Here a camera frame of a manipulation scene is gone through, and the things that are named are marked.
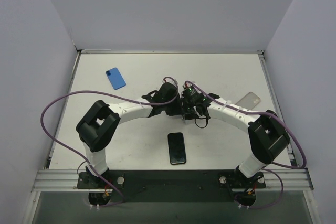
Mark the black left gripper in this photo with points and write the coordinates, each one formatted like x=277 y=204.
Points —
x=174 y=107

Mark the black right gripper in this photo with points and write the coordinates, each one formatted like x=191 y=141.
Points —
x=189 y=112

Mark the black phone with blue back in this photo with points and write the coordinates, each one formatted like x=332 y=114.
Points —
x=115 y=78

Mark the clear phone case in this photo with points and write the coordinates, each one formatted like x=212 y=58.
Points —
x=249 y=101

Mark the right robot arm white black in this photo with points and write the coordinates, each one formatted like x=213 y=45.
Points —
x=268 y=138

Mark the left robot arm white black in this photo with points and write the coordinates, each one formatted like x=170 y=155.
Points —
x=99 y=124

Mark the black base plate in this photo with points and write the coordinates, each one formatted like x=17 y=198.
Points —
x=168 y=186

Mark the aluminium front rail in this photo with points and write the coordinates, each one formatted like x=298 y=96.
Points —
x=66 y=180

